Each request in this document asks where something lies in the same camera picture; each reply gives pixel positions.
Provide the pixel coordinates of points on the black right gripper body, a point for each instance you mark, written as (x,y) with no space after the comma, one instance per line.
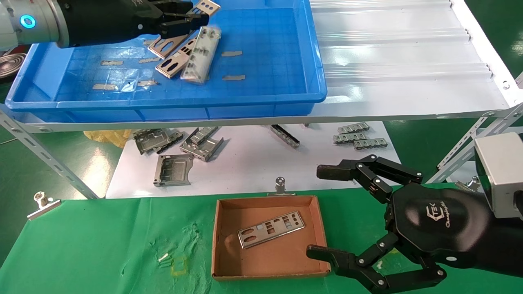
(437,224)

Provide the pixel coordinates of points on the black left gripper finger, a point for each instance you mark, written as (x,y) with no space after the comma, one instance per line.
(171,6)
(184,25)

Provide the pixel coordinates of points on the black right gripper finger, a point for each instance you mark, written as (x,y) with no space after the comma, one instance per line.
(367,171)
(367,269)

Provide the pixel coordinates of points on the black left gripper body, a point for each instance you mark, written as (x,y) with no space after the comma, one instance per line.
(139,18)

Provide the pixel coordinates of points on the silver IO shield plate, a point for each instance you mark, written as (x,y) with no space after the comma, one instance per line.
(271,228)
(167,45)
(200,57)

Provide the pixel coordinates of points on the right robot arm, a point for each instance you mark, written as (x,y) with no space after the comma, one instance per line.
(506,245)

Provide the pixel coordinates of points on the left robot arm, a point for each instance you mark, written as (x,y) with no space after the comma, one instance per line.
(81,20)

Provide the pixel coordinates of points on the blue plastic tray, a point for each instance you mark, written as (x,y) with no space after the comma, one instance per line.
(265,41)

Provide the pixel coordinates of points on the brown cardboard box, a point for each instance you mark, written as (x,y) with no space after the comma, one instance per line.
(269,261)

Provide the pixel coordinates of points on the small white scrap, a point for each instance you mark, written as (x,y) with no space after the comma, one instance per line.
(163,257)
(380,264)

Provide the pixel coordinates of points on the small grey comb-shaped part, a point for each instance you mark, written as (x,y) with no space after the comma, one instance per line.
(349,138)
(353,128)
(370,144)

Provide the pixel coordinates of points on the gold-tinted IO shield plate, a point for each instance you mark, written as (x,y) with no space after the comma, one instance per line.
(173,65)

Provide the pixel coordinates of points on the grey tape strip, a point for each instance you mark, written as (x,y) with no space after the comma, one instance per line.
(147,83)
(234,77)
(231,53)

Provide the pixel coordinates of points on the perforated steel rack brace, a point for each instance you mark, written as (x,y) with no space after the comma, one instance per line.
(451,152)

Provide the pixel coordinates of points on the narrow grey metal strip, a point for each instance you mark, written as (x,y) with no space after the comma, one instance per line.
(285,136)

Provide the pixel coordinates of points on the small grey slotted part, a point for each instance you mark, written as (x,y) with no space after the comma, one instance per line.
(203,134)

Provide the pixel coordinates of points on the white flat shelf board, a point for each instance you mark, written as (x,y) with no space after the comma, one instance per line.
(253,167)

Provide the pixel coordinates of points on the white ribbed shelf board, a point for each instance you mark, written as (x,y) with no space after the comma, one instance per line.
(408,61)

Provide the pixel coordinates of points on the grey folded metal plate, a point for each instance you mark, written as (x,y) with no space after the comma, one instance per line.
(204,152)

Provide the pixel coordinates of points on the round spiral metal coil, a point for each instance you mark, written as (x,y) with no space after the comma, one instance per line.
(12,65)

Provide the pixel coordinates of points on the green table cloth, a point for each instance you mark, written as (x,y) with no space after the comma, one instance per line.
(102,237)

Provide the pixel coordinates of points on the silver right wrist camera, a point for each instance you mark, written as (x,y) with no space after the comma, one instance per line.
(498,171)

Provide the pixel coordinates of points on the small grey stamped bracket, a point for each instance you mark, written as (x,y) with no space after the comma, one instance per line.
(175,139)

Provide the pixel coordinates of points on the large grey stamped bracket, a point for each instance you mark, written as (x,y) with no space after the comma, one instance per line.
(149,141)

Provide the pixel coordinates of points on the flat grey rectangular frame plate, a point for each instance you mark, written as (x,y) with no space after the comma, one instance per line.
(173,171)

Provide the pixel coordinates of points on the perforated steel rack post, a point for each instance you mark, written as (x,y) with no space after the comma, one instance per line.
(41,153)

